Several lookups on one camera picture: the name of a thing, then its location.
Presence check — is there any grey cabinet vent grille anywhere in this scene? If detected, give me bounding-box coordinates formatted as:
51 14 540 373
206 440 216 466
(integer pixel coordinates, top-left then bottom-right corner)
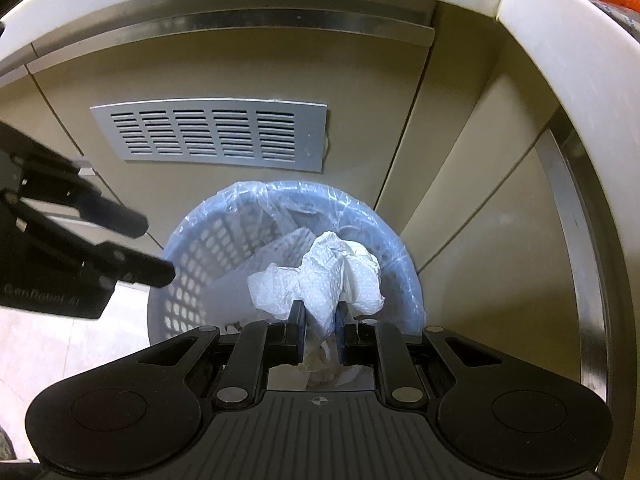
90 98 329 174

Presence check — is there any white paper towel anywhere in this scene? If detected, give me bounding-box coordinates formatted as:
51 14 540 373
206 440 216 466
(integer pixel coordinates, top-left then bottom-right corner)
247 232 385 342

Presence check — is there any beige cabinet door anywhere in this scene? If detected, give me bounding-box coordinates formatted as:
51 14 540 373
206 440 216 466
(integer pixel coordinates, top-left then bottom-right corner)
34 29 427 243

